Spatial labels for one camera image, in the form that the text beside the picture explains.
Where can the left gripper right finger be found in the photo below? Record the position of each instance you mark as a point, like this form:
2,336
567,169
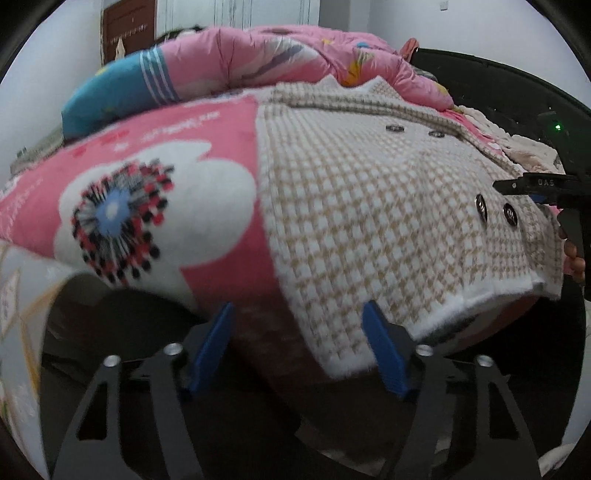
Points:
466,422

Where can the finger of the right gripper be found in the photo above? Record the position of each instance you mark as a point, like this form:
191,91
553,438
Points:
531,183

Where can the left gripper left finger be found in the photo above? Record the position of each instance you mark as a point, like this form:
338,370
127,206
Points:
136,417

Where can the beige white houndstooth coat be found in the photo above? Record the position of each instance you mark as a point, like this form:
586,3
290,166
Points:
366,197

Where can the person right hand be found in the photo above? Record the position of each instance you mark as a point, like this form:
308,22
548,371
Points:
574,265

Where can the cream fluffy garment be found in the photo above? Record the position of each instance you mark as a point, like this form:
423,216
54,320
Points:
532,155

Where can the black headboard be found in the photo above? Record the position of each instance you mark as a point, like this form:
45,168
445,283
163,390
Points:
511,98

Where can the grey patterned bed sheet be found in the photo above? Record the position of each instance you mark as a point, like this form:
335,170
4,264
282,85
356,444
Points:
30,285

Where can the pink floral bed blanket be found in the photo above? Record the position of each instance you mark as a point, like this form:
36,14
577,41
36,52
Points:
167,202

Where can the pink blue quilt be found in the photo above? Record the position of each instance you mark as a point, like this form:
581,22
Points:
217,59

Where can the brown wooden door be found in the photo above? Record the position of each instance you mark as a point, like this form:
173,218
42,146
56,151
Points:
127,26

